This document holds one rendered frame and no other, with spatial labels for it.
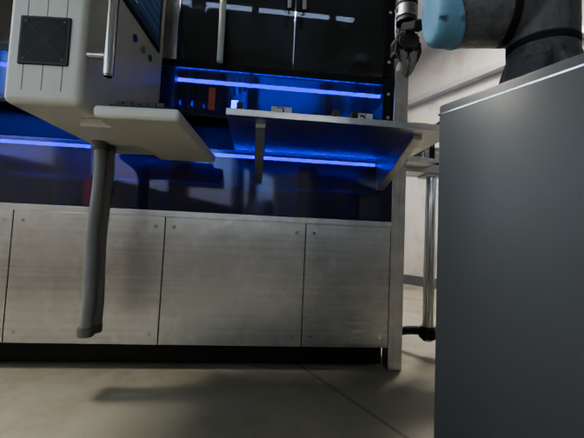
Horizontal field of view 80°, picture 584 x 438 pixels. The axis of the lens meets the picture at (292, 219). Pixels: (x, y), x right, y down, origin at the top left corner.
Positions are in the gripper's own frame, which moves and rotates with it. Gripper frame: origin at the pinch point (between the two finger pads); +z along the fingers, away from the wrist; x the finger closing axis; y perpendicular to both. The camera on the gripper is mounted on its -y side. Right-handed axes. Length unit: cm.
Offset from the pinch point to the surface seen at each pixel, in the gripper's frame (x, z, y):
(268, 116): 47, 23, -12
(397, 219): -9, 48, 28
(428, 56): -160, -186, 308
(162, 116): 72, 31, -29
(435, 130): -4.0, 23.6, -12.2
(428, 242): -30, 57, 43
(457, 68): -177, -151, 268
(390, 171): 0.3, 31.8, 12.4
